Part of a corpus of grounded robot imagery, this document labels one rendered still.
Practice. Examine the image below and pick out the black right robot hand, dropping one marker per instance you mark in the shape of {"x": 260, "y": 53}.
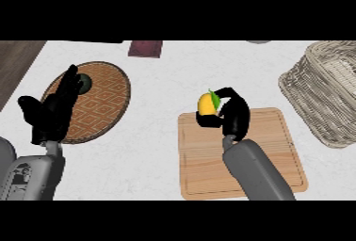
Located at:
{"x": 235, "y": 116}

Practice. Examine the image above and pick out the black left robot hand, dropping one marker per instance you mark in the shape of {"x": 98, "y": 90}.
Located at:
{"x": 51, "y": 113}

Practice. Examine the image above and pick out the yellow lemon with green leaf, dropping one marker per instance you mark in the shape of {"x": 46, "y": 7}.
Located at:
{"x": 209, "y": 103}

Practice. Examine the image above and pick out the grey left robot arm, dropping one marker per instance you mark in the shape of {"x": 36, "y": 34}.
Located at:
{"x": 33, "y": 174}

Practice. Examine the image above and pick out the pale wooden cutting board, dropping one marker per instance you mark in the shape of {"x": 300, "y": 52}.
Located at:
{"x": 265, "y": 150}

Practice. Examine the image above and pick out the pale wicker basket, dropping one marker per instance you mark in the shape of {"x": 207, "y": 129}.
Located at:
{"x": 324, "y": 94}

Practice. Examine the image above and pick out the round brown woven placemat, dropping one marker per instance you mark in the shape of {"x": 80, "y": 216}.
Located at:
{"x": 99, "y": 102}

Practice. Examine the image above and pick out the dark green round object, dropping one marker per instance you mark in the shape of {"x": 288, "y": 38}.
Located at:
{"x": 86, "y": 83}

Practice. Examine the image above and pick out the grey round object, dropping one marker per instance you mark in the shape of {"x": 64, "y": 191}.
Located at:
{"x": 257, "y": 41}

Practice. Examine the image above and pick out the dark maroon box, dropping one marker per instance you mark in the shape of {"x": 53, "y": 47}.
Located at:
{"x": 145, "y": 49}

